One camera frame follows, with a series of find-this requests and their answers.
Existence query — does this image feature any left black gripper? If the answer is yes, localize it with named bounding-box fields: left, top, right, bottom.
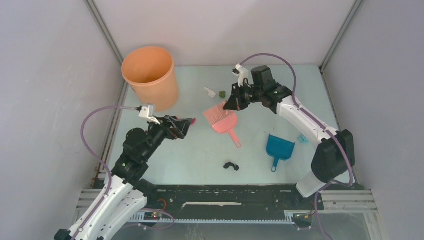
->
left=142, top=114, right=193, bottom=161

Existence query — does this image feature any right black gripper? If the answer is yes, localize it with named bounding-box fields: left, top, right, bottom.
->
left=223, top=82, right=263, bottom=112

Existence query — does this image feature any pink hand brush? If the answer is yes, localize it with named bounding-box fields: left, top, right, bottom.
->
left=203, top=100, right=242, bottom=148

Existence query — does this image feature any blue plastic dustpan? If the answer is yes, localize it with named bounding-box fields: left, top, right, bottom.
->
left=266, top=134, right=295, bottom=173

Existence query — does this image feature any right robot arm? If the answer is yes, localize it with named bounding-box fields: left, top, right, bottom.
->
left=223, top=64, right=355, bottom=209

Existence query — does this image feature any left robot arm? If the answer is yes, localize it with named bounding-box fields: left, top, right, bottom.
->
left=54, top=115, right=193, bottom=240

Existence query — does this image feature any green paper scrap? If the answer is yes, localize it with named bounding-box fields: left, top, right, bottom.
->
left=219, top=91, right=227, bottom=99

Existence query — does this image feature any white paper scrap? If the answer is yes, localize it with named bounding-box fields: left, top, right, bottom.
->
left=203, top=87, right=217, bottom=99

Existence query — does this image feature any black paper scrap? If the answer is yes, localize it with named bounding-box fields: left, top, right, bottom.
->
left=223, top=162, right=240, bottom=171

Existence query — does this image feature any orange plastic bucket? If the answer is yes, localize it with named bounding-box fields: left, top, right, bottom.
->
left=121, top=46, right=179, bottom=112

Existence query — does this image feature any light blue paper scrap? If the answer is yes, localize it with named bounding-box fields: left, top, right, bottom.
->
left=298, top=133, right=310, bottom=144

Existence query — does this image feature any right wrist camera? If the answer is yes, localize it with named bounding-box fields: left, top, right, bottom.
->
left=232, top=64, right=249, bottom=87

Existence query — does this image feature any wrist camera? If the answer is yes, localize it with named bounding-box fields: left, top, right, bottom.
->
left=232, top=64, right=249, bottom=87
left=137, top=103, right=161, bottom=125

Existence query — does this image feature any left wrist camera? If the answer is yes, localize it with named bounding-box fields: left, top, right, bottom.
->
left=137, top=103, right=161, bottom=125

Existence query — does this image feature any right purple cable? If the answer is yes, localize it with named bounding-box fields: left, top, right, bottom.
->
left=239, top=52, right=356, bottom=240

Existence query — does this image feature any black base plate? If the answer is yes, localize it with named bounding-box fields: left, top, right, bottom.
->
left=92, top=180, right=365, bottom=222

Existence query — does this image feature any aluminium frame rail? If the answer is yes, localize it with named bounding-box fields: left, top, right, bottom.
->
left=76, top=188, right=379, bottom=226

